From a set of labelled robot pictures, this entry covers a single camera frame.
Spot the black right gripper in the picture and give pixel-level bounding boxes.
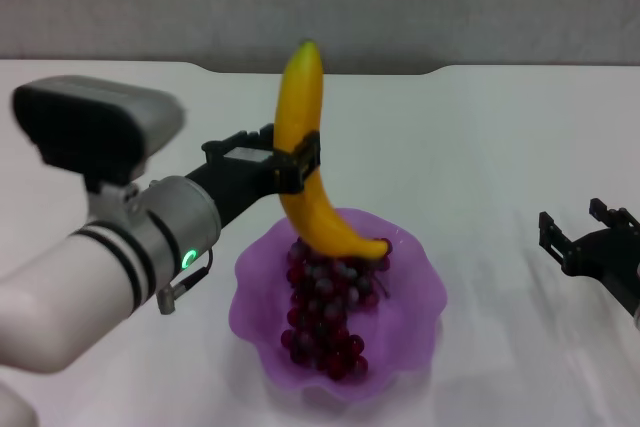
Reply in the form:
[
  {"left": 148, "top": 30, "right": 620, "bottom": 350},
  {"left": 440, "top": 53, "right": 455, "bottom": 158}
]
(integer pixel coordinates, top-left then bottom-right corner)
[{"left": 538, "top": 197, "right": 640, "bottom": 282}]

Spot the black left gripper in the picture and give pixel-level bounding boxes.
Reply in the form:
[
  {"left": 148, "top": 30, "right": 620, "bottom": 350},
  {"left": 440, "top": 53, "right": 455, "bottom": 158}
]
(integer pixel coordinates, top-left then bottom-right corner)
[{"left": 184, "top": 122, "right": 322, "bottom": 231}]

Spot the yellow banana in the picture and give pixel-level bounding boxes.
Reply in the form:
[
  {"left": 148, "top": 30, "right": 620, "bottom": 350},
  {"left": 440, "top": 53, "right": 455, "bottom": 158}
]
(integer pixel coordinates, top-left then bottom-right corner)
[{"left": 274, "top": 39, "right": 391, "bottom": 260}]

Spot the dark red grape bunch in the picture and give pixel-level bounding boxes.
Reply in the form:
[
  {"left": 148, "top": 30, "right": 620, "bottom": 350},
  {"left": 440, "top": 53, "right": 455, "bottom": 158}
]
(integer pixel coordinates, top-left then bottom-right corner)
[{"left": 279, "top": 235, "right": 394, "bottom": 382}]

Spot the purple wavy plate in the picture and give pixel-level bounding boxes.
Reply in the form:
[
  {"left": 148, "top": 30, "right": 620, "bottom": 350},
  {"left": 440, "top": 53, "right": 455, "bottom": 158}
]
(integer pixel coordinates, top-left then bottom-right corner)
[{"left": 228, "top": 206, "right": 449, "bottom": 403}]

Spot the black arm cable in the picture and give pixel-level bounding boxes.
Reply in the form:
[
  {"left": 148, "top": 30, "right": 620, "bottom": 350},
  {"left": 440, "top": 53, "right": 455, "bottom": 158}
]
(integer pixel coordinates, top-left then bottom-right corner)
[{"left": 156, "top": 246, "right": 217, "bottom": 316}]

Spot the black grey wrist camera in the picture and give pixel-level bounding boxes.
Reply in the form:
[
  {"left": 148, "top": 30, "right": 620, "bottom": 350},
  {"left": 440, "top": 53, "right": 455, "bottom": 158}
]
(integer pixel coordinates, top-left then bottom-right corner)
[{"left": 11, "top": 75, "right": 186, "bottom": 194}]

